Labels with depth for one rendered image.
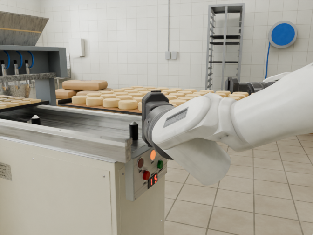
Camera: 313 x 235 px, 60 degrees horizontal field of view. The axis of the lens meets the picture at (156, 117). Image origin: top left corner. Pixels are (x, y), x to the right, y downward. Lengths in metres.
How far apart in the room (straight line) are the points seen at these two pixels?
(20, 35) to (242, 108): 1.27
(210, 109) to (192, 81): 4.51
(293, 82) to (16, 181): 1.01
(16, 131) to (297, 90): 0.94
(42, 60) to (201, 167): 1.29
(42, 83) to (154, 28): 3.59
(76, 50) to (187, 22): 2.20
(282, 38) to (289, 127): 4.31
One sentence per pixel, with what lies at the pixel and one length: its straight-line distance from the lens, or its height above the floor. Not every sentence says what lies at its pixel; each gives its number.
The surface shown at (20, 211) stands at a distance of 1.21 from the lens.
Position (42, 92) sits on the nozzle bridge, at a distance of 1.69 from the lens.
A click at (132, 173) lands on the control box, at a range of 0.83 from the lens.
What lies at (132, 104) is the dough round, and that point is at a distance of 0.70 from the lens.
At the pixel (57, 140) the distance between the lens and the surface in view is 0.93.
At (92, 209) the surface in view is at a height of 0.67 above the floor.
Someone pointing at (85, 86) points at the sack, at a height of 0.63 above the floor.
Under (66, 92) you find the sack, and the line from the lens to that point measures 4.82.
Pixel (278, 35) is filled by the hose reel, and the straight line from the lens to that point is 4.62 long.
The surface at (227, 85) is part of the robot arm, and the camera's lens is 1.01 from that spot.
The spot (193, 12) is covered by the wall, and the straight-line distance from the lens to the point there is 4.89.
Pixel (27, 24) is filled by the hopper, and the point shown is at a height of 1.28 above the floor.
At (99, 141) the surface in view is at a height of 0.89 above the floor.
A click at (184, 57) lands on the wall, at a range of 4.87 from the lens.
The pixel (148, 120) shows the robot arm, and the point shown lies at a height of 1.02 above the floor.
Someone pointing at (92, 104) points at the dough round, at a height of 1.00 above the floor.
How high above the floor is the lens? 1.13
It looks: 13 degrees down
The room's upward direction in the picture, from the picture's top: straight up
